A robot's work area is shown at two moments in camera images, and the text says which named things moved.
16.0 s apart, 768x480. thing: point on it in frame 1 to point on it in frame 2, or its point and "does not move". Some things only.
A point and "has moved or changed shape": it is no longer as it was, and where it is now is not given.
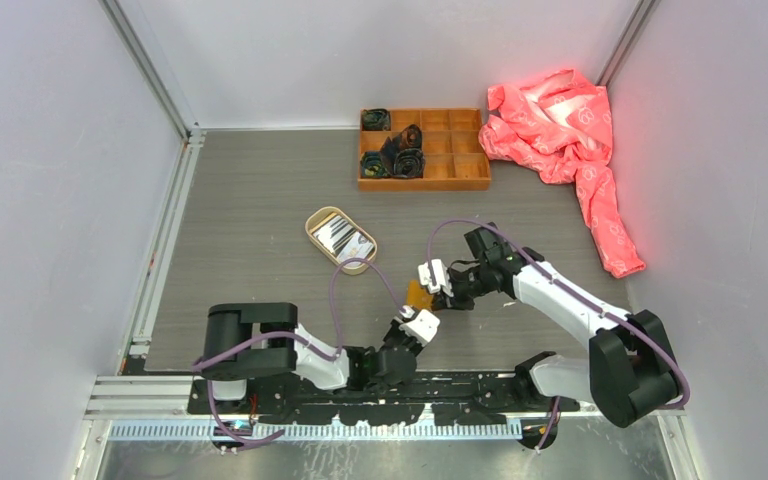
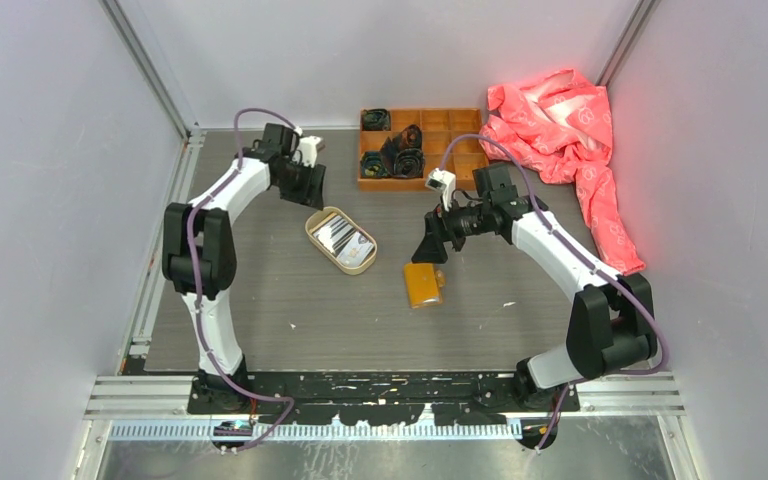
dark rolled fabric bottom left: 372,164 does not move
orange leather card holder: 418,297 has moved or changed shape
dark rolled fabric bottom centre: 408,163 does not move
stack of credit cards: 341,238 does not move
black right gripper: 457,302 to 438,223
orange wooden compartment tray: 455,150 does not move
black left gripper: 394,329 to 311,193
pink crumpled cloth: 558,128 does not move
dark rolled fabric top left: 376,119 does not move
